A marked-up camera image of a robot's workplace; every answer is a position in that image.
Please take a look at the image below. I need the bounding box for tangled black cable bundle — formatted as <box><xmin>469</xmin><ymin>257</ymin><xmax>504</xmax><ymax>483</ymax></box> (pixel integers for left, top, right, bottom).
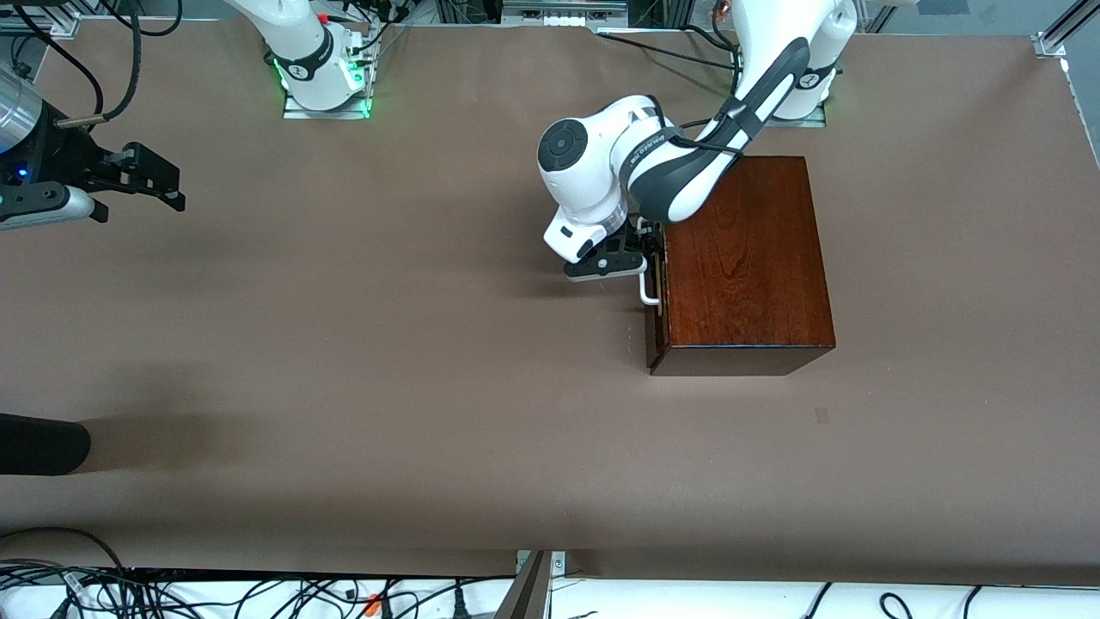
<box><xmin>0</xmin><ymin>526</ymin><xmax>516</xmax><ymax>619</ymax></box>

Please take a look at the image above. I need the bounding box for aluminium frame profile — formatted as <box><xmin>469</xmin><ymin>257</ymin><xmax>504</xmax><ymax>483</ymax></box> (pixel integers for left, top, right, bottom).
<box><xmin>0</xmin><ymin>9</ymin><xmax>81</xmax><ymax>38</ymax></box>
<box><xmin>1034</xmin><ymin>0</ymin><xmax>1100</xmax><ymax>59</ymax></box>

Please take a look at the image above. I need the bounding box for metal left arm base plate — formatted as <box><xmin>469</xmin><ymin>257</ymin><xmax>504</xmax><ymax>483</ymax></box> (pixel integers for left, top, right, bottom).
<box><xmin>765</xmin><ymin>95</ymin><xmax>828</xmax><ymax>129</ymax></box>

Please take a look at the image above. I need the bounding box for wooden drawer with white handle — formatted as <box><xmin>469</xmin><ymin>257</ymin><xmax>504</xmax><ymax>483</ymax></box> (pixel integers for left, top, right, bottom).
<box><xmin>637</xmin><ymin>191</ymin><xmax>669</xmax><ymax>340</ymax></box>

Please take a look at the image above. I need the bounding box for dark brown wooden cabinet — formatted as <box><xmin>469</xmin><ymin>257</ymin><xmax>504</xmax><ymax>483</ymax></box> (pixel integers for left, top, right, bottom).
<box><xmin>646</xmin><ymin>155</ymin><xmax>837</xmax><ymax>377</ymax></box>

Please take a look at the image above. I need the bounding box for grey metal bracket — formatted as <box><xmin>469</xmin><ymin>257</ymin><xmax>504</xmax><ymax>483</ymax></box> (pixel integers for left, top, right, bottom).
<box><xmin>494</xmin><ymin>549</ymin><xmax>568</xmax><ymax>619</ymax></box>

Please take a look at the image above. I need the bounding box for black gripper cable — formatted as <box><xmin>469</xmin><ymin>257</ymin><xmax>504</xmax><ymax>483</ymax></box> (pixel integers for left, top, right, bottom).
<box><xmin>0</xmin><ymin>0</ymin><xmax>144</xmax><ymax>130</ymax></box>
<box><xmin>657</xmin><ymin>93</ymin><xmax>750</xmax><ymax>161</ymax></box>

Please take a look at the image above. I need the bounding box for white power strip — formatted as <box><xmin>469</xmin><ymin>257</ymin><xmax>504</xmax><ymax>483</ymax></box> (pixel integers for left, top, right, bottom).
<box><xmin>501</xmin><ymin>0</ymin><xmax>630</xmax><ymax>28</ymax></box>

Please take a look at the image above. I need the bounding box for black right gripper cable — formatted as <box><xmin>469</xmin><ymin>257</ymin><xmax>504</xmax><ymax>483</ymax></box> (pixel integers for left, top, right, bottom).
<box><xmin>0</xmin><ymin>0</ymin><xmax>144</xmax><ymax>130</ymax></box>

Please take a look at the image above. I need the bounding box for short black table cable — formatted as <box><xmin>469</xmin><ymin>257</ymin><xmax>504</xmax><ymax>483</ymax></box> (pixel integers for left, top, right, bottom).
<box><xmin>679</xmin><ymin>24</ymin><xmax>742</xmax><ymax>54</ymax></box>

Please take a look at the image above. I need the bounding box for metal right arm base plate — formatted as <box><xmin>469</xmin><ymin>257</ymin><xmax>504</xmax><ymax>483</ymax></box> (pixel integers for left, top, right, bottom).
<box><xmin>282</xmin><ymin>34</ymin><xmax>374</xmax><ymax>120</ymax></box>

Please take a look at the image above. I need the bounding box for black cylinder object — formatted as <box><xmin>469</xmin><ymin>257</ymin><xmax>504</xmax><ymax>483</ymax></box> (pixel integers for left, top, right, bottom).
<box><xmin>0</xmin><ymin>413</ymin><xmax>92</xmax><ymax>476</ymax></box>

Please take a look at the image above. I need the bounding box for long black table cable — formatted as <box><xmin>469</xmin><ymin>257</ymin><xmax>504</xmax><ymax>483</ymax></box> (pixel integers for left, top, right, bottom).
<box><xmin>596</xmin><ymin>32</ymin><xmax>740</xmax><ymax>71</ymax></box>

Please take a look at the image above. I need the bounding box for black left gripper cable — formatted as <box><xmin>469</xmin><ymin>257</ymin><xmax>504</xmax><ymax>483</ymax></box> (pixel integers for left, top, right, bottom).
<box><xmin>657</xmin><ymin>93</ymin><xmax>750</xmax><ymax>161</ymax></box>

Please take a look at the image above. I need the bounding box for white lower shelf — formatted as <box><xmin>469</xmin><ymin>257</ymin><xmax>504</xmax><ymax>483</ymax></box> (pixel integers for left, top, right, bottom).
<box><xmin>0</xmin><ymin>574</ymin><xmax>1100</xmax><ymax>619</ymax></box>

